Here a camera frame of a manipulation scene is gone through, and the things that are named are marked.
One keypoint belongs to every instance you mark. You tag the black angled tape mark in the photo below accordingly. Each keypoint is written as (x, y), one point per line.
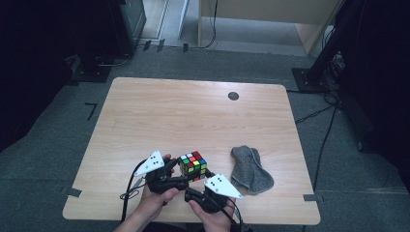
(92, 111)

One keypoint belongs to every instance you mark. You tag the short black tape strip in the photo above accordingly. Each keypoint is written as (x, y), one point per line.
(160, 45)
(146, 45)
(185, 47)

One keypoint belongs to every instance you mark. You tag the grey terry cloth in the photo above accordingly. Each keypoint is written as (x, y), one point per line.
(249, 170)

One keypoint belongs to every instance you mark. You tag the black round table grommet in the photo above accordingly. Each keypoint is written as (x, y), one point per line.
(233, 96)

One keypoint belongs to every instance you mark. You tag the grey tape piece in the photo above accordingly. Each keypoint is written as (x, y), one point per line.
(73, 192)
(312, 197)

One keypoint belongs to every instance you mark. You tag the pale metal rail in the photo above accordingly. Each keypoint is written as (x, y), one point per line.
(182, 19)

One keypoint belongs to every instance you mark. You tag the dark curtain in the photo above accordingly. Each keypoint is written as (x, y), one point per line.
(380, 80)
(32, 64)

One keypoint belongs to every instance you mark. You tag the black flat stand base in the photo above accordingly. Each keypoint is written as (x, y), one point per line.
(92, 74)

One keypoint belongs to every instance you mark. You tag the light wooden furniture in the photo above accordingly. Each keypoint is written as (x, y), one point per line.
(257, 9)

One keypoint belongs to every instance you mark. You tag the person's right hand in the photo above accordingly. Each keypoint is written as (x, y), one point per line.
(216, 219)

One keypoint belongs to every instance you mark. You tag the multicoloured puzzle cube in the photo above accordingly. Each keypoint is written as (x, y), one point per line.
(193, 164)

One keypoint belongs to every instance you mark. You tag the black metal stand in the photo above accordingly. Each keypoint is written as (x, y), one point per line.
(309, 80)

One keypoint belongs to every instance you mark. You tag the person's dark clothing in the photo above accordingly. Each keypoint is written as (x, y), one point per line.
(180, 228)

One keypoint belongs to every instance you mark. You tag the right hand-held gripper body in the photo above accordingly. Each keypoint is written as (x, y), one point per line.
(222, 187)

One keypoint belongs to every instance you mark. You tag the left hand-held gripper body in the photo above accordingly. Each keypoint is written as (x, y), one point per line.
(153, 161)

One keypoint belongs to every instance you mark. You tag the black cabinet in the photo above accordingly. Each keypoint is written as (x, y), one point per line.
(132, 25)

